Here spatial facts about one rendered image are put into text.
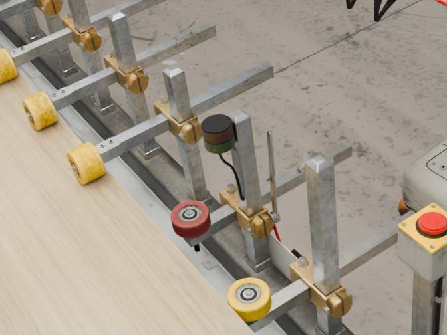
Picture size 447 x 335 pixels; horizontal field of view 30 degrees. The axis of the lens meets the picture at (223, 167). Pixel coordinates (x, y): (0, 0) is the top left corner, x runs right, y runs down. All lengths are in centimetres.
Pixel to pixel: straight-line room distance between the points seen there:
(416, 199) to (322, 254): 124
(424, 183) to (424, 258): 148
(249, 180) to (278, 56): 208
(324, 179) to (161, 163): 83
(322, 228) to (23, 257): 62
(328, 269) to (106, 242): 46
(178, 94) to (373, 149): 151
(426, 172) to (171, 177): 92
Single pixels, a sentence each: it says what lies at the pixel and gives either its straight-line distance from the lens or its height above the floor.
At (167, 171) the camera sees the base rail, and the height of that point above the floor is 70.
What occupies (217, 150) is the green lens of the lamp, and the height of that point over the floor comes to 109.
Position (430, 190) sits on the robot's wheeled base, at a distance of 266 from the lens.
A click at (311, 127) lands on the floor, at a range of 330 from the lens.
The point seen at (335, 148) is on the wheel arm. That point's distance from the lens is 188.
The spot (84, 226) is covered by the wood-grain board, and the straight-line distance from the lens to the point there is 175.
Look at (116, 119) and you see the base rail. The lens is 234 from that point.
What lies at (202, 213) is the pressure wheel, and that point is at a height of 91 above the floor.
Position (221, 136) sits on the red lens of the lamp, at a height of 112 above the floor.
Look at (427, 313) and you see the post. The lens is 132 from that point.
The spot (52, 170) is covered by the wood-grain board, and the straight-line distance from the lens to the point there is 191.
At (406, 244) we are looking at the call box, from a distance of 122.
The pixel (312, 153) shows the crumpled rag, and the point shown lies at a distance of 186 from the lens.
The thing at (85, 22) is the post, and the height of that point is 99.
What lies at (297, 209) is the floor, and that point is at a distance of 297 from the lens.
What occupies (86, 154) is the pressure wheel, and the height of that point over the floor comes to 98.
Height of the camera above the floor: 209
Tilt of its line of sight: 41 degrees down
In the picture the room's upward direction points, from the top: 10 degrees counter-clockwise
